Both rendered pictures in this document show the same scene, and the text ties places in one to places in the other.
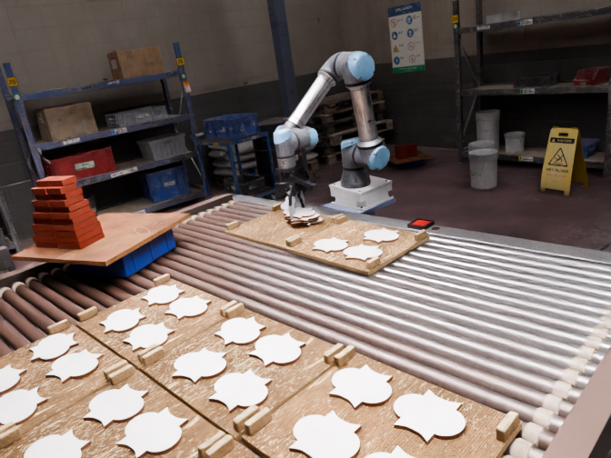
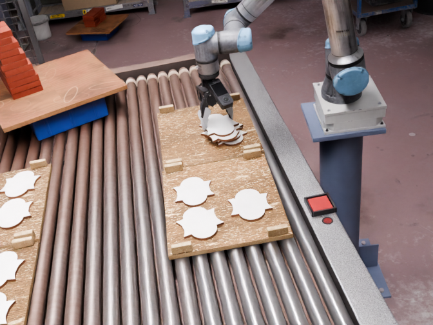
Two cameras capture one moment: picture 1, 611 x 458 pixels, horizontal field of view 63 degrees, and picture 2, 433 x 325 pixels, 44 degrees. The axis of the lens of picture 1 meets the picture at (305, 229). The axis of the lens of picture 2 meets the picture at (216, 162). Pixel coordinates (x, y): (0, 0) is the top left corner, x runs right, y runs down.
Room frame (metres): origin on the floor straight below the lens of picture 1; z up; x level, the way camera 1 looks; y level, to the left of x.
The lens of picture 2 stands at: (0.74, -0.97, 1.96)
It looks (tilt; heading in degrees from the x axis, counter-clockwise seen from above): 35 degrees down; 38
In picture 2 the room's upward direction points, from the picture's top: 9 degrees counter-clockwise
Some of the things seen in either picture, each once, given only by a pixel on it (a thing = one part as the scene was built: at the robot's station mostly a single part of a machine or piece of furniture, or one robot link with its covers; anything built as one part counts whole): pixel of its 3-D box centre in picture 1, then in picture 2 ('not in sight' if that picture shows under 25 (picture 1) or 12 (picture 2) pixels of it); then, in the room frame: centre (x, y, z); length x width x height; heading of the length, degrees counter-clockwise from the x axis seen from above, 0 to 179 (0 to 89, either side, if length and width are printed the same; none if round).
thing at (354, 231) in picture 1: (355, 243); (221, 201); (1.74, -0.18, 0.93); 0.41 x 0.35 x 0.02; 40
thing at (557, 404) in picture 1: (255, 296); (79, 223); (1.48, 0.20, 0.90); 1.95 x 0.05 x 0.05; 43
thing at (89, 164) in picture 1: (79, 164); not in sight; (5.63, 2.39, 0.78); 0.66 x 0.45 x 0.28; 125
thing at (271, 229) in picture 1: (285, 226); (206, 132); (2.05, 0.09, 0.93); 0.41 x 0.35 x 0.02; 42
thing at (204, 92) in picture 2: (287, 181); (210, 86); (2.05, 0.04, 1.13); 0.09 x 0.08 x 0.12; 60
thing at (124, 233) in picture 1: (105, 235); (50, 86); (1.98, 0.82, 1.03); 0.50 x 0.50 x 0.02; 63
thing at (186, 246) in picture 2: (373, 263); (182, 247); (1.50, -0.20, 0.95); 0.06 x 0.02 x 0.03; 130
